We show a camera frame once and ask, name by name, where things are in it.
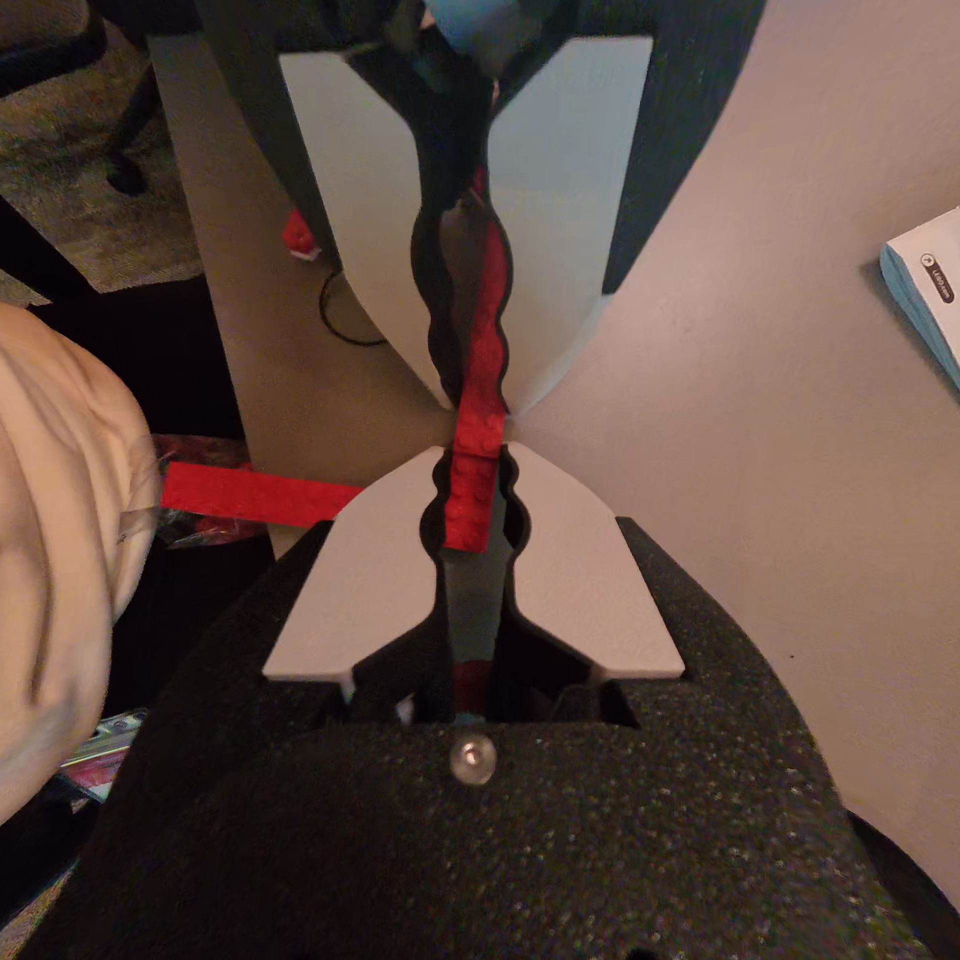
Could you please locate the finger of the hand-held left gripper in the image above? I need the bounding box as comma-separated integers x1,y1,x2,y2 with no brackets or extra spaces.
486,33,655,415
277,46,460,411

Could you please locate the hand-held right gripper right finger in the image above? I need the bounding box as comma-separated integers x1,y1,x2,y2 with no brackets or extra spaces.
502,442,687,684

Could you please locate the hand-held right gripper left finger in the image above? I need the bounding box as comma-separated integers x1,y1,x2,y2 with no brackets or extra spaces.
262,446,453,704

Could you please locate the grey desk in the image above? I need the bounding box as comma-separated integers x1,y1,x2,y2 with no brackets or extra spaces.
146,0,960,924

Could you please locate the small red toy brick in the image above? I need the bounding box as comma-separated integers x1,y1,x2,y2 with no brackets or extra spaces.
280,208,324,256

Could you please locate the black office chair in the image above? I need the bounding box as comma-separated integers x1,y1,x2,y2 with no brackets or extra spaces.
0,0,162,198

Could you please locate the colourful printed packet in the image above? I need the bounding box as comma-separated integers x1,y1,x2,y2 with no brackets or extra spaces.
58,707,149,805

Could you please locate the white and blue booklet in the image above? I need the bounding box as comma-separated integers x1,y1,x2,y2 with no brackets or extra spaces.
879,205,960,393

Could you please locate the black cable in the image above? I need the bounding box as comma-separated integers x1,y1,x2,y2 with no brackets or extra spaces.
318,266,389,348

